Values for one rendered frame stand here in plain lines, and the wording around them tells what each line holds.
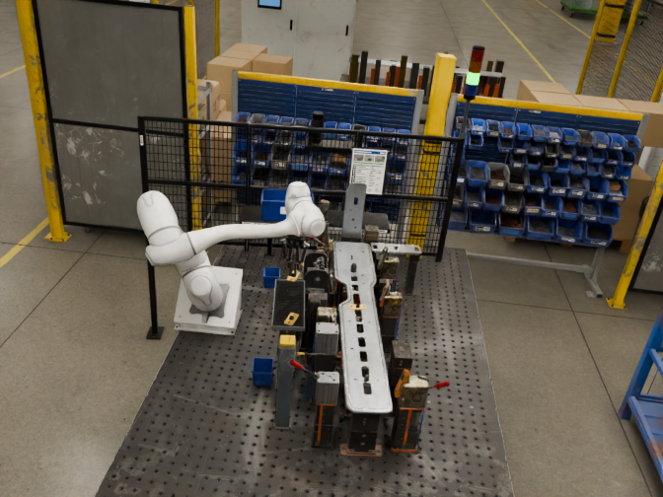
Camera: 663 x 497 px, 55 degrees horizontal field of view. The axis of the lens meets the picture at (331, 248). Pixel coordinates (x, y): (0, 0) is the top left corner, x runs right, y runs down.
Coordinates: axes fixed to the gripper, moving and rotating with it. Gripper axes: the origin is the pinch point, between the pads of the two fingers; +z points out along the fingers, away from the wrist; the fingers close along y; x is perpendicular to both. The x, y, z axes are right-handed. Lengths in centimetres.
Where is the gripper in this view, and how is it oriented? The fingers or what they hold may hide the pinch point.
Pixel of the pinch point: (293, 268)
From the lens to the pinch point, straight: 283.7
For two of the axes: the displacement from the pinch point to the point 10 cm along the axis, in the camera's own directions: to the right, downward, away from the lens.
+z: -0.8, 8.7, 4.8
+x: 2.3, -4.6, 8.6
